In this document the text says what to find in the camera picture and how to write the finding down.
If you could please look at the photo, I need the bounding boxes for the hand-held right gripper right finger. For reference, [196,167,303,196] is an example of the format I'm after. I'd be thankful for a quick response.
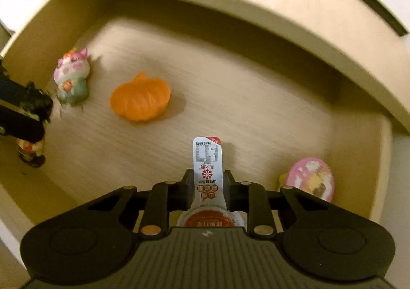
[222,169,325,239]

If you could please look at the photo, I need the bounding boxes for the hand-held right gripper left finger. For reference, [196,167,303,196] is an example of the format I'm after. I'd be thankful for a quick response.
[87,169,196,239]

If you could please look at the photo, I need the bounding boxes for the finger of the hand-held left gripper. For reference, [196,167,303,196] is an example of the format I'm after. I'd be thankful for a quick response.
[0,75,54,124]
[0,109,46,144]

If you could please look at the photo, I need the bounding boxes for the small dark-footed figurine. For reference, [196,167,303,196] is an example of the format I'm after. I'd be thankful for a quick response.
[17,138,46,168]

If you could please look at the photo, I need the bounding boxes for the white red drink bottle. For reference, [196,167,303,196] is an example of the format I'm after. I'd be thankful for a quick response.
[176,136,247,229]

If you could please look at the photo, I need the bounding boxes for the pink cow figurine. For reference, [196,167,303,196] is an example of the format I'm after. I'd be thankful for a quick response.
[53,47,91,106]

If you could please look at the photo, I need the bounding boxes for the pink egg-shaped toy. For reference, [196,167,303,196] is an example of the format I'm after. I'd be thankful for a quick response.
[278,157,335,203]

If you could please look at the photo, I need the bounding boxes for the white-front wooden drawer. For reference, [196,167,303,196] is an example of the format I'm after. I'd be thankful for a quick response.
[0,0,394,246]

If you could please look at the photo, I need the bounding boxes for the orange pumpkin toy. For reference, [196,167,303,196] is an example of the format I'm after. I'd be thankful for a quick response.
[109,72,171,122]

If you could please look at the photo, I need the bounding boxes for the white fixed desk panel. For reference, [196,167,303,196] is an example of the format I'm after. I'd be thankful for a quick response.
[0,0,54,53]

